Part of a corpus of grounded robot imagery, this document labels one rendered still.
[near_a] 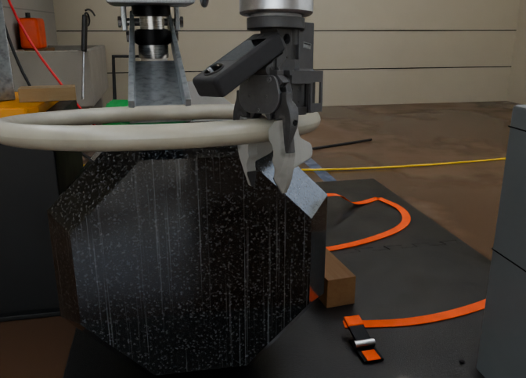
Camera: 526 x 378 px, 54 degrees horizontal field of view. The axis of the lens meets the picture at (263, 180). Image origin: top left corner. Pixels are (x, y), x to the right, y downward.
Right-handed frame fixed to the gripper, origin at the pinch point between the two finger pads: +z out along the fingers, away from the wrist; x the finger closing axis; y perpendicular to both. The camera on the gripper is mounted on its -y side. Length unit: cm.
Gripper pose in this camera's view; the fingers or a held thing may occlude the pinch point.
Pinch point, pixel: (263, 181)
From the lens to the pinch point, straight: 65.6
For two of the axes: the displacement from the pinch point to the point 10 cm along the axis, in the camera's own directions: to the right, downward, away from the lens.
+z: 0.0, 9.8, 2.1
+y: 7.3, -1.4, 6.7
